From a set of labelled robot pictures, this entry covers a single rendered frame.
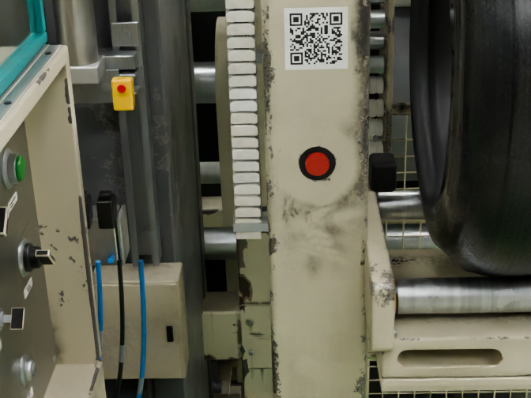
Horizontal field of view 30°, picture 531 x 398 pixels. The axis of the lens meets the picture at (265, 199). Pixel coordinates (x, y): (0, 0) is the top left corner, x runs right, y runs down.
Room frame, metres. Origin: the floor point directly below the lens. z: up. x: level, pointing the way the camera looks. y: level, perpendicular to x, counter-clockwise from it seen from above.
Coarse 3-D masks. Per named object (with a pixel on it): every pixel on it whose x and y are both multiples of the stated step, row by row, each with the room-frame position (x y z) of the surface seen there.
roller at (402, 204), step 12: (384, 192) 1.37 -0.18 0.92; (396, 192) 1.37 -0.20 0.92; (408, 192) 1.37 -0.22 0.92; (384, 204) 1.35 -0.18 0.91; (396, 204) 1.35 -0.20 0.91; (408, 204) 1.35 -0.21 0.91; (420, 204) 1.35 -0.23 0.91; (384, 216) 1.35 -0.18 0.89; (396, 216) 1.35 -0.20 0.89; (408, 216) 1.35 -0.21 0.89; (420, 216) 1.35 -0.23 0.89
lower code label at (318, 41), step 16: (288, 16) 1.15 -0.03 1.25; (304, 16) 1.15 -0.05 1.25; (320, 16) 1.15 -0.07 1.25; (336, 16) 1.15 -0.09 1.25; (288, 32) 1.15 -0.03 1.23; (304, 32) 1.15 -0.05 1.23; (320, 32) 1.15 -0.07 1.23; (336, 32) 1.15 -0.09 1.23; (288, 48) 1.15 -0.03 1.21; (304, 48) 1.15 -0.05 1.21; (320, 48) 1.15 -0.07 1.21; (336, 48) 1.15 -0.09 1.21; (288, 64) 1.15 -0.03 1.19; (304, 64) 1.15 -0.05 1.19; (320, 64) 1.15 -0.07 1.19; (336, 64) 1.15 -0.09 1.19
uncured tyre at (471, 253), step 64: (448, 0) 1.49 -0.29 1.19; (512, 0) 0.99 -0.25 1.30; (448, 64) 1.48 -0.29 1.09; (512, 64) 0.97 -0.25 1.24; (448, 128) 1.43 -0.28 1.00; (512, 128) 0.96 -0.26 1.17; (448, 192) 1.05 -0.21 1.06; (512, 192) 0.96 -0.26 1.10; (448, 256) 1.14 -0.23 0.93; (512, 256) 1.01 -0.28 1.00
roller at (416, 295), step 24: (408, 288) 1.08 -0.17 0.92; (432, 288) 1.08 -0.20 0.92; (456, 288) 1.08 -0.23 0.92; (480, 288) 1.08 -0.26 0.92; (504, 288) 1.08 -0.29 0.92; (528, 288) 1.07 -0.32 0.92; (408, 312) 1.08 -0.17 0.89; (432, 312) 1.08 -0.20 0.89; (456, 312) 1.08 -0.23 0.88; (480, 312) 1.08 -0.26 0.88; (504, 312) 1.08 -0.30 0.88
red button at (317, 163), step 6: (312, 156) 1.15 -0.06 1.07; (318, 156) 1.15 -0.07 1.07; (324, 156) 1.15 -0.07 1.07; (306, 162) 1.15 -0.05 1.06; (312, 162) 1.15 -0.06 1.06; (318, 162) 1.15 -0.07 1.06; (324, 162) 1.15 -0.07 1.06; (306, 168) 1.15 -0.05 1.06; (312, 168) 1.15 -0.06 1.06; (318, 168) 1.15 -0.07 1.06; (324, 168) 1.15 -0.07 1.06; (312, 174) 1.15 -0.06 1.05; (318, 174) 1.15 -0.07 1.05
